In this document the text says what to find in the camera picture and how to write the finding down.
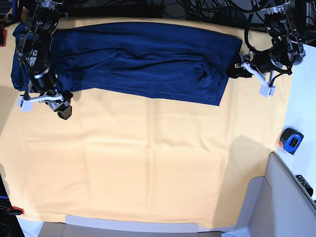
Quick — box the white cardboard box right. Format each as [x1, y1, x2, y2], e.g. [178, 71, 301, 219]
[230, 152, 316, 237]

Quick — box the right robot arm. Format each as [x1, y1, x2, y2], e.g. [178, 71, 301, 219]
[16, 0, 73, 120]

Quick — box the white cardboard box bottom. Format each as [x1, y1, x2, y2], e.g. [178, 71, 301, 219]
[39, 215, 224, 237]

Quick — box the blue long-sleeve T-shirt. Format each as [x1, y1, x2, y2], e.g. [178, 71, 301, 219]
[10, 22, 243, 107]

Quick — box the blue black tape measure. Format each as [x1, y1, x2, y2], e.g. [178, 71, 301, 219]
[279, 127, 304, 155]

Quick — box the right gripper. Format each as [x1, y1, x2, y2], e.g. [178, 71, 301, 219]
[27, 70, 73, 120]

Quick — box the red clamp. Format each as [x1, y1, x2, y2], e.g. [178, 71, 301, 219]
[0, 22, 7, 47]
[4, 206, 24, 216]

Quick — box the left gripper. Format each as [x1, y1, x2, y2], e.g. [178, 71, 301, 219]
[226, 50, 277, 79]

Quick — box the white cardboard box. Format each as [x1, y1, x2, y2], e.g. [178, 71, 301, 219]
[39, 215, 224, 237]
[230, 152, 316, 237]

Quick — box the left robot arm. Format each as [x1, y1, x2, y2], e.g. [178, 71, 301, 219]
[227, 0, 305, 78]

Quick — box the yellow table cloth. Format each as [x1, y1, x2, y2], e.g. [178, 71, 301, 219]
[0, 25, 292, 229]

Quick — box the red clamp top left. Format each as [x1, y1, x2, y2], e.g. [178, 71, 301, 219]
[0, 22, 7, 47]

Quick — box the black perforated object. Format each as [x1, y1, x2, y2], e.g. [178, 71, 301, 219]
[295, 175, 314, 197]

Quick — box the red clamp bottom left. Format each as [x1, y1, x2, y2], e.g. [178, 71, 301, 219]
[4, 206, 24, 216]

